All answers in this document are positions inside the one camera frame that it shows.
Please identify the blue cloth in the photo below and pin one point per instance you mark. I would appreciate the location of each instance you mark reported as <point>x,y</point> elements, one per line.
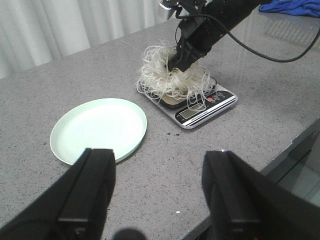
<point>309,8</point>

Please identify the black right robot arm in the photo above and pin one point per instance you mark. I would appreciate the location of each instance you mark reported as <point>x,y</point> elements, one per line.
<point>235,11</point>

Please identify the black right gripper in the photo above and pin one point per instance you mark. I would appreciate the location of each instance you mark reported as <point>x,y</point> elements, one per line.
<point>199,32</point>

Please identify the light green round plate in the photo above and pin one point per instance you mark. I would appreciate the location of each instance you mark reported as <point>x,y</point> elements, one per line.
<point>107,123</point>

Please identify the white pleated curtain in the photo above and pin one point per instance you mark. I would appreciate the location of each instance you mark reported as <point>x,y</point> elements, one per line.
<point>35,32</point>

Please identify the black silver kitchen scale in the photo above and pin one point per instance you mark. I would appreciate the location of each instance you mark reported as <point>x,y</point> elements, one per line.
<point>189,116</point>

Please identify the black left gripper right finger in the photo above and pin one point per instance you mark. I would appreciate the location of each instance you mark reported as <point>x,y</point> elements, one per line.
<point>245,205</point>

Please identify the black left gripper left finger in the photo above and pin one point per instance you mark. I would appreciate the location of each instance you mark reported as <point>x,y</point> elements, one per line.
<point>74,207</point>

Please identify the white vermicelli noodle bundle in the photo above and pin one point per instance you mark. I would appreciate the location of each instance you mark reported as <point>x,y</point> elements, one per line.
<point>156,80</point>

